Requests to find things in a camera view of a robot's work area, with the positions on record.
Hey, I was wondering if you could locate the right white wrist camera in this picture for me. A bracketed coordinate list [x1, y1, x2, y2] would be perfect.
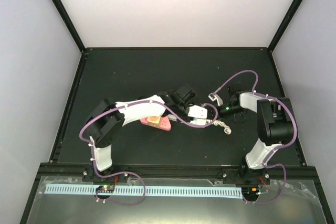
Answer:
[208, 93, 224, 106]

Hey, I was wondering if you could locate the black aluminium frame post left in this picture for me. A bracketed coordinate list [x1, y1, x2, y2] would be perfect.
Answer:
[51, 0, 86, 53]

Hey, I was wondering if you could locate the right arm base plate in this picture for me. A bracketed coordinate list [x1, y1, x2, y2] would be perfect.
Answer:
[221, 166, 270, 185]

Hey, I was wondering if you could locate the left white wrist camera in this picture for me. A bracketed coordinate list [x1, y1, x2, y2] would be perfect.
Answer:
[187, 105, 208, 119]

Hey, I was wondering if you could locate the white power strip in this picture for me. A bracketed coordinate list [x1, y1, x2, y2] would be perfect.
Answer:
[168, 114, 212, 127]

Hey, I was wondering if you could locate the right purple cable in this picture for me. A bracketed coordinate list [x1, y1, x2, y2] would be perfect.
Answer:
[214, 69, 299, 205]

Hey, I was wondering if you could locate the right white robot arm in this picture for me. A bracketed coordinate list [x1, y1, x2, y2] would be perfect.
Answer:
[218, 84, 298, 184]

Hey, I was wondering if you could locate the black aluminium frame post right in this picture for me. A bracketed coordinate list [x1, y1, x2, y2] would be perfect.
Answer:
[267, 0, 303, 53]

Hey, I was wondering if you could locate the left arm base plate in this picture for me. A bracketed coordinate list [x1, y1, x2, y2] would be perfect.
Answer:
[82, 164, 130, 184]

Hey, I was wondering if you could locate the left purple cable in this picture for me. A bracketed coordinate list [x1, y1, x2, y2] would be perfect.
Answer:
[79, 100, 219, 206]

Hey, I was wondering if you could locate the white coiled power cord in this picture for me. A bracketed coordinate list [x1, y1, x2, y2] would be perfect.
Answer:
[211, 119, 233, 135]

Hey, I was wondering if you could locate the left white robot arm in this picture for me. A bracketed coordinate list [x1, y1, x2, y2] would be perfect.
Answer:
[79, 86, 207, 182]

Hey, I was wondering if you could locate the yellow cube socket adapter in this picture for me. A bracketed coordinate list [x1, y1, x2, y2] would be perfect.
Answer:
[147, 116, 161, 127]

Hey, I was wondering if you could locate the purple cable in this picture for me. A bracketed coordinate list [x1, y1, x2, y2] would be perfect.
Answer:
[79, 100, 219, 206]
[214, 69, 299, 205]

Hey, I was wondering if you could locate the pink triangular socket adapter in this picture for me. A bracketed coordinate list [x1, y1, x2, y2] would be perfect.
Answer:
[140, 116, 171, 131]

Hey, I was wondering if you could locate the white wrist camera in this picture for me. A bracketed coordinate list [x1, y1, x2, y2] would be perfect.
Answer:
[208, 93, 224, 106]
[187, 105, 208, 119]

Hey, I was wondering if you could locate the light blue slotted cable duct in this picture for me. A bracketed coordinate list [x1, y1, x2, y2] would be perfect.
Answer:
[44, 184, 243, 199]

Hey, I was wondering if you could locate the black aluminium frame post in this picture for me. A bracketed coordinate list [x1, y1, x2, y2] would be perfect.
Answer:
[267, 0, 303, 53]
[51, 0, 86, 53]

